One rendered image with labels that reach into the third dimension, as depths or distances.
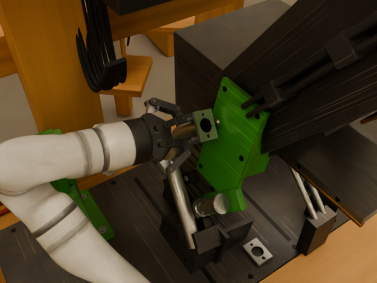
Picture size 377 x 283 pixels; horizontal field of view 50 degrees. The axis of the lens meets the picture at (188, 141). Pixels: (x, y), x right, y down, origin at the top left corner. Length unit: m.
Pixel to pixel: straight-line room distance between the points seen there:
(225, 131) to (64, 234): 0.33
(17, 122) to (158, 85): 0.94
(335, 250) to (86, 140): 0.60
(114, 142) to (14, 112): 2.24
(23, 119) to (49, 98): 1.86
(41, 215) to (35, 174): 0.05
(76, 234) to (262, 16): 0.65
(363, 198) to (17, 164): 0.55
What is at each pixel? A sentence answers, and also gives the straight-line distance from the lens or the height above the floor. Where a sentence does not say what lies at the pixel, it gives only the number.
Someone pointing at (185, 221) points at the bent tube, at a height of 1.00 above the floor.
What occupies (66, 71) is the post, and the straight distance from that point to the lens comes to 0.88.
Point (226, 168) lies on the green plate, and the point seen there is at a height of 1.13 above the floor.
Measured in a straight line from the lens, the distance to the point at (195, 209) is 0.80.
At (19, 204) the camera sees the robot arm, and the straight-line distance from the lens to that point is 0.62.
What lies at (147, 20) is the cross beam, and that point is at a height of 1.21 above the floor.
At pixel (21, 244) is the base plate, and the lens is 0.99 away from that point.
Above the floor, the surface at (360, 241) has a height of 0.90.
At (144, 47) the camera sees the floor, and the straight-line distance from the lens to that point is 3.26.
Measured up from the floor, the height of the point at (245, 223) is 0.96.
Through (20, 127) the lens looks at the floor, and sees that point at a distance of 2.70.
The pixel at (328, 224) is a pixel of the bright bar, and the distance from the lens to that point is 0.89.
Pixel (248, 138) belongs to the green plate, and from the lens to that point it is 0.69.
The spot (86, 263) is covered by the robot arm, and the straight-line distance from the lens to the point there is 0.58.
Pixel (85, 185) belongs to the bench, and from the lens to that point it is 1.08.
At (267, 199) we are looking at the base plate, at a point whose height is 0.90.
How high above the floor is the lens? 1.69
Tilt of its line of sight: 44 degrees down
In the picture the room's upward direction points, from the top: straight up
